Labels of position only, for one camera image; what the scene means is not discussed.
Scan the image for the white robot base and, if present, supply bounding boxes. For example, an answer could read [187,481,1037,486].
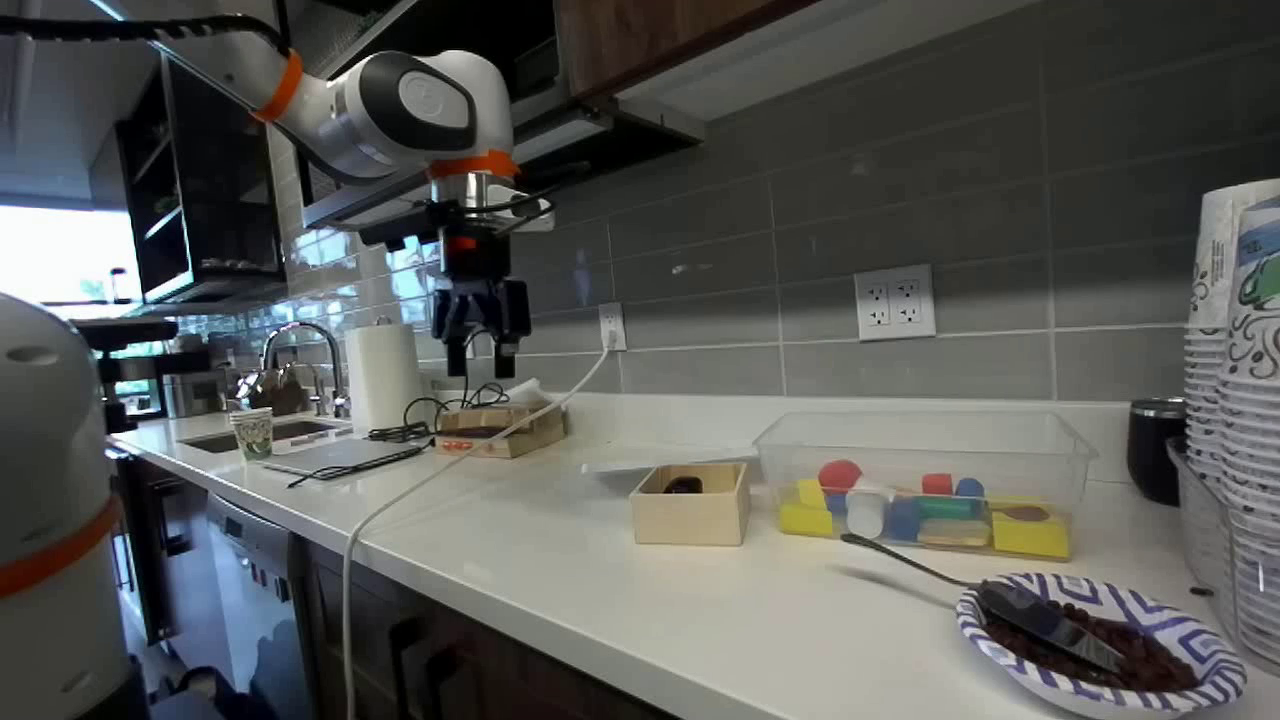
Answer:
[0,294,132,720]

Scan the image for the small paper cup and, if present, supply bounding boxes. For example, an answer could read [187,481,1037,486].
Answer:
[232,409,271,458]

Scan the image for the patterned paper plate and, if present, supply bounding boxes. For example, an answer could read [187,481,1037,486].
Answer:
[956,570,1249,720]

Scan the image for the yellow block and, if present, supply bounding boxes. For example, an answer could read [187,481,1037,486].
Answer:
[992,505,1074,561]
[778,481,838,536]

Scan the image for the stack of paper cups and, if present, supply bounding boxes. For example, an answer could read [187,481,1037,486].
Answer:
[1185,178,1280,669]

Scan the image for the stacked cardboard boxes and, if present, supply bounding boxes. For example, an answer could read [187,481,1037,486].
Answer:
[437,409,570,458]

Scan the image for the clear plastic box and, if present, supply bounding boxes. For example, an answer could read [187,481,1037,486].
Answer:
[756,409,1093,557]

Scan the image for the black tumbler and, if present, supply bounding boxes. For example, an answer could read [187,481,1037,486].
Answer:
[1128,397,1185,505]

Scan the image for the white wall outlet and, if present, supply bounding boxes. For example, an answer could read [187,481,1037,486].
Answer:
[854,265,935,339]
[598,305,628,350]

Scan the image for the yellow block left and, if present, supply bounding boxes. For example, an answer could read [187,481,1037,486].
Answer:
[778,481,838,536]

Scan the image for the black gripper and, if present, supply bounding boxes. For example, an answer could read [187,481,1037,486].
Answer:
[433,202,533,379]

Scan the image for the yellow block right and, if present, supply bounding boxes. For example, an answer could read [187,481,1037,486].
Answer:
[992,505,1074,561]

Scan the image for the white power cable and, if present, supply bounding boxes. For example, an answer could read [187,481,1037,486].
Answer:
[338,339,619,720]

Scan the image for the small wooden box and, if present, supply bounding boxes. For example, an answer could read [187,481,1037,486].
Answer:
[634,458,751,548]

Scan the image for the kitchen faucet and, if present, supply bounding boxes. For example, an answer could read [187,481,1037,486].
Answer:
[265,319,350,419]

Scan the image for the black spoon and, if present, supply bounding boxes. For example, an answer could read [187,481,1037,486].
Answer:
[843,531,1120,677]

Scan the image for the grey tablet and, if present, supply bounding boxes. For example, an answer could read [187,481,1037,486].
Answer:
[268,438,421,481]

